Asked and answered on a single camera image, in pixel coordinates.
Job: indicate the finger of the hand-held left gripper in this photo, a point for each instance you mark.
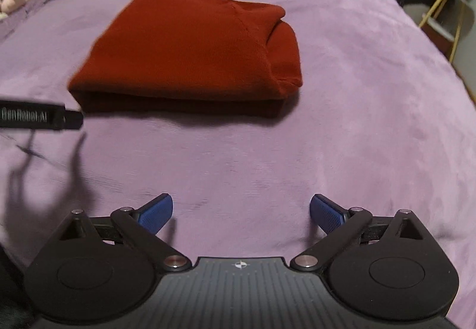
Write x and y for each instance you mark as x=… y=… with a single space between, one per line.
x=73 y=120

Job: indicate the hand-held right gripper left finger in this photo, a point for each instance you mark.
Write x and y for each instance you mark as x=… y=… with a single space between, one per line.
x=158 y=212

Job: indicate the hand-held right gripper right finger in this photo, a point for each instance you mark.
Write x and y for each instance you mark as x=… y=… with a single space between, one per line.
x=325 y=212

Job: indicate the red knitted sweater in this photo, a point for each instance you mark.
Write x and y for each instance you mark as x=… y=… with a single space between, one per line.
x=186 y=50

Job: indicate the purple bed sheet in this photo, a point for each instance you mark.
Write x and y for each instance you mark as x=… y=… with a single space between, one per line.
x=297 y=135

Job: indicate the yellow side table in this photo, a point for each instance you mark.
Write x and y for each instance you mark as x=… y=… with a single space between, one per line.
x=444 y=13

